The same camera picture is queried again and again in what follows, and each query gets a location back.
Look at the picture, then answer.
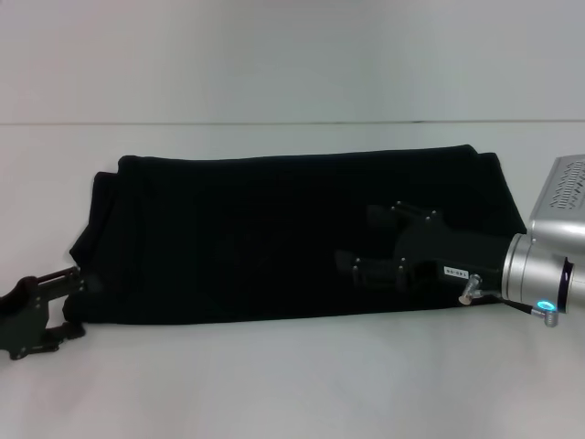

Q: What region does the black T-shirt with white print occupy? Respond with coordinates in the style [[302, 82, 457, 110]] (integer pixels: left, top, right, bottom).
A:
[[68, 144, 530, 327]]

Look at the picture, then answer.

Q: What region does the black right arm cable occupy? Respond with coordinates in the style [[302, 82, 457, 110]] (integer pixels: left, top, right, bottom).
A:
[[495, 295, 561, 328]]

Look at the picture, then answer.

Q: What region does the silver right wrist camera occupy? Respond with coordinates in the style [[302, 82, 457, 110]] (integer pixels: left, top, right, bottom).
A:
[[527, 155, 585, 239]]

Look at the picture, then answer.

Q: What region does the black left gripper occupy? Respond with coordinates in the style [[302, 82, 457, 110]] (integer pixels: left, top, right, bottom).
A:
[[0, 267, 104, 360]]

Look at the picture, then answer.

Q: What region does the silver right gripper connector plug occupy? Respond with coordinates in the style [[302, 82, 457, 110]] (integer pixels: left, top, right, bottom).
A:
[[458, 273, 484, 305]]

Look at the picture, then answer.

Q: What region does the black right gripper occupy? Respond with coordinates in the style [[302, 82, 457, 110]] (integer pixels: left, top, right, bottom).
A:
[[335, 200, 516, 292]]

